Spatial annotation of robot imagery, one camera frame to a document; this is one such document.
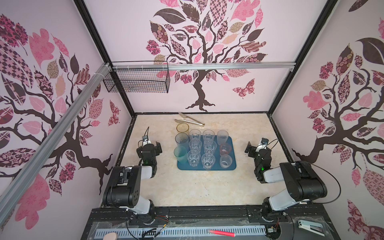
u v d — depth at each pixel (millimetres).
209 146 948
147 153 713
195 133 1010
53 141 526
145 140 780
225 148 947
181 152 915
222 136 995
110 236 680
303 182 461
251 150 832
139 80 1219
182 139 948
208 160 906
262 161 701
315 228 692
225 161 920
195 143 974
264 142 780
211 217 743
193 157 931
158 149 876
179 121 1133
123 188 459
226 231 697
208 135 1019
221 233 692
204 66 944
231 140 1031
